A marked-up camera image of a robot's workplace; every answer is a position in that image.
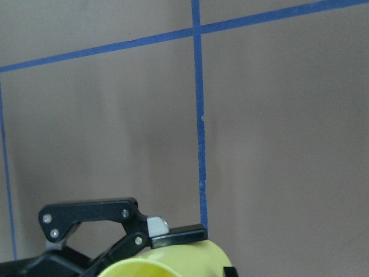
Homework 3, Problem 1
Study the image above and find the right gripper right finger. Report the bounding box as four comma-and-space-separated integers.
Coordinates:
223, 267, 239, 277

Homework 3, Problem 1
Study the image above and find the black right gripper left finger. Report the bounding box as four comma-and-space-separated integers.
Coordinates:
38, 197, 208, 277

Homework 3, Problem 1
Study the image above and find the yellow plastic cup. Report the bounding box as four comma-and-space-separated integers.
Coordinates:
99, 240, 232, 276

